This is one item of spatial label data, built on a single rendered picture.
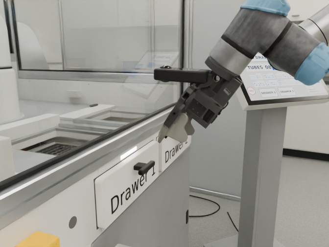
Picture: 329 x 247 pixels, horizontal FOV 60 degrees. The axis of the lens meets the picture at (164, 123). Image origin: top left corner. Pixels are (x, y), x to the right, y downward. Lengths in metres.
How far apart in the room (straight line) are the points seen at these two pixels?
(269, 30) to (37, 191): 0.46
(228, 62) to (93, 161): 0.32
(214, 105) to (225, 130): 1.76
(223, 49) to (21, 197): 0.41
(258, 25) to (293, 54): 0.08
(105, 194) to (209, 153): 1.87
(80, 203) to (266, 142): 1.12
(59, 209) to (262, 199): 1.27
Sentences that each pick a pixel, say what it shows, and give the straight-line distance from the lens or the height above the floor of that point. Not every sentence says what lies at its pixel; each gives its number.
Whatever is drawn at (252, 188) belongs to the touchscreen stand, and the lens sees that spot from 1.61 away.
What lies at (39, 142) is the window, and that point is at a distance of 0.49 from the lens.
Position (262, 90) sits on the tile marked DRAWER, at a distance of 1.34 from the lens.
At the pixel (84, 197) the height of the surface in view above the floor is 0.91.
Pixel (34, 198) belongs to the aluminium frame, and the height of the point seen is 0.96.
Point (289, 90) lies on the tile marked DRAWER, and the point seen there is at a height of 1.01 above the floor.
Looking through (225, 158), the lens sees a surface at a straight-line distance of 2.39.
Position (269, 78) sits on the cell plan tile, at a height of 1.06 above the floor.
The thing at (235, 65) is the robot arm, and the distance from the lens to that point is 0.56.
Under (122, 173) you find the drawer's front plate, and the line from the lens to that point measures 0.65.
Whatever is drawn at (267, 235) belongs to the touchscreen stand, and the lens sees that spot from 1.80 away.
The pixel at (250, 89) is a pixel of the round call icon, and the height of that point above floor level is 1.02.
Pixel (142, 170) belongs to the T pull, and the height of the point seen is 0.91.
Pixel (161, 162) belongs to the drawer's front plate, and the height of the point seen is 0.85.
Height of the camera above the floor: 1.17
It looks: 14 degrees down
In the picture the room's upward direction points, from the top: straight up
